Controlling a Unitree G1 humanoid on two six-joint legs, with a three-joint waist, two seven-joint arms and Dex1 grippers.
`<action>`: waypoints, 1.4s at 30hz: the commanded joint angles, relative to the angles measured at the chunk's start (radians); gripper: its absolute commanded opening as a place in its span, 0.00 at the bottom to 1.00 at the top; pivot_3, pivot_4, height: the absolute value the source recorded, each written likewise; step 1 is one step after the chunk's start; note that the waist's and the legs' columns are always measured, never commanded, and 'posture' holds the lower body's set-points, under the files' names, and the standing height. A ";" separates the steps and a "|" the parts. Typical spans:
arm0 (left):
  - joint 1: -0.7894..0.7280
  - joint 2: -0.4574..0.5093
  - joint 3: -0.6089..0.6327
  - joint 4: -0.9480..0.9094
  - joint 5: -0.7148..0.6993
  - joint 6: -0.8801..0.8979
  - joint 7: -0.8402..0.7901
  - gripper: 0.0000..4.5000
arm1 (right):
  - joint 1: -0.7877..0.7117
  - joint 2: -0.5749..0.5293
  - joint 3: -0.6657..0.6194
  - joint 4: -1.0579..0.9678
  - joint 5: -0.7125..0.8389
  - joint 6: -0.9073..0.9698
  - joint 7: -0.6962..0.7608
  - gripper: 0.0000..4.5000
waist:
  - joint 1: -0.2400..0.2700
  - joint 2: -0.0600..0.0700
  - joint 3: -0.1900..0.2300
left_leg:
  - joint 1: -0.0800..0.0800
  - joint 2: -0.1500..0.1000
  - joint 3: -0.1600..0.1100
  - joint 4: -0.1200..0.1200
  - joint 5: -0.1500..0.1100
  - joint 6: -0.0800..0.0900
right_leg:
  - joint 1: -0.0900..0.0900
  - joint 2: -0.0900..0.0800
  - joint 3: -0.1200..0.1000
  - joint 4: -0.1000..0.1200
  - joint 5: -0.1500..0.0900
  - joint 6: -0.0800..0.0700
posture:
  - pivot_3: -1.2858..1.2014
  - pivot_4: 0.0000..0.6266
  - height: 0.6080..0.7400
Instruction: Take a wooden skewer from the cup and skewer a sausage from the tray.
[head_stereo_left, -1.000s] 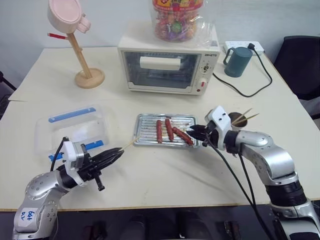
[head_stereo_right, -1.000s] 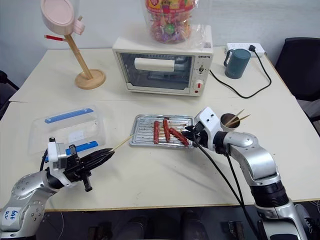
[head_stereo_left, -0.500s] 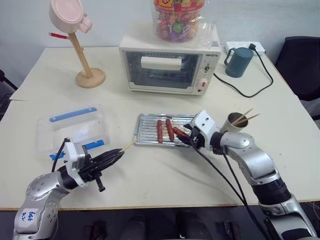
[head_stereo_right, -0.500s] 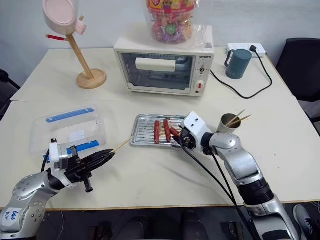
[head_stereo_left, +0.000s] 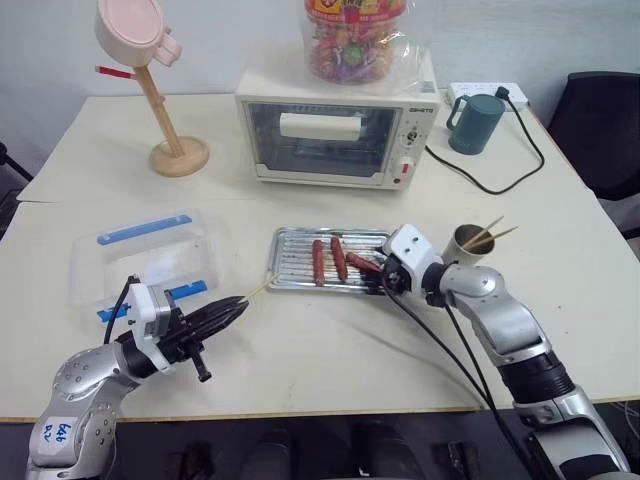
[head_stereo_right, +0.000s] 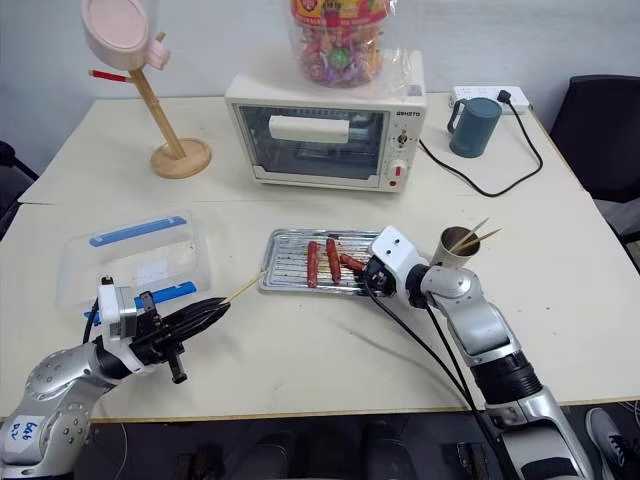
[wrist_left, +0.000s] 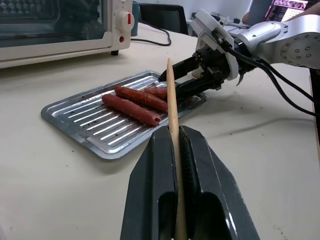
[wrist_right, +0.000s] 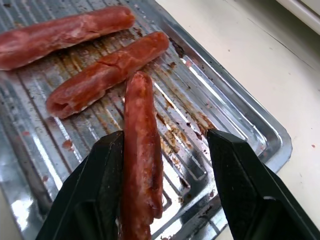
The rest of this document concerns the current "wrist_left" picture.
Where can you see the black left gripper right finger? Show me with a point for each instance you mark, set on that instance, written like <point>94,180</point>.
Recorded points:
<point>215,182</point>

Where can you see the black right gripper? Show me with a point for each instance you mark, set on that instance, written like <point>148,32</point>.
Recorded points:
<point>212,65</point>

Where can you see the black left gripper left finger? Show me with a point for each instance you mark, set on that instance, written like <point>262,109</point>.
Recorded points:
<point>147,180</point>

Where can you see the wooden skewer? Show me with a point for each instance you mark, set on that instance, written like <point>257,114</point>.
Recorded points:
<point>173,105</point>

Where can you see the short red sausage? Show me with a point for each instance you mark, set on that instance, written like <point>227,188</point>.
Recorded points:
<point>157,92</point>

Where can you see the long red sausage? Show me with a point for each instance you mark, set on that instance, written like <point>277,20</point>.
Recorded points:
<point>140,96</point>
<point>130,108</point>

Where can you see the ribbed metal baking tray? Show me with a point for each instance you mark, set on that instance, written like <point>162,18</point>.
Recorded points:
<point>82,117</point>

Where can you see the black office chair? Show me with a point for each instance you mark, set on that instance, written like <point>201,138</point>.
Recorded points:
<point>162,16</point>

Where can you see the dark teal container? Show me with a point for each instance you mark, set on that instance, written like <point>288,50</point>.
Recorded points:
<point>135,17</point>

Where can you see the computer monitor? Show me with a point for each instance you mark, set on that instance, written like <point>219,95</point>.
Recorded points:
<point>285,8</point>

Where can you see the cream toaster oven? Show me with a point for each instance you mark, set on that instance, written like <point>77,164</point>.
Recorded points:
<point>57,27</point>

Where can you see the person in the background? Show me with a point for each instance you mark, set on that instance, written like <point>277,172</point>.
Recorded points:
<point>307,11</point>

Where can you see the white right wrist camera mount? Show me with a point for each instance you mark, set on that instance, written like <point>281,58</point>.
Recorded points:
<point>212,27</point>

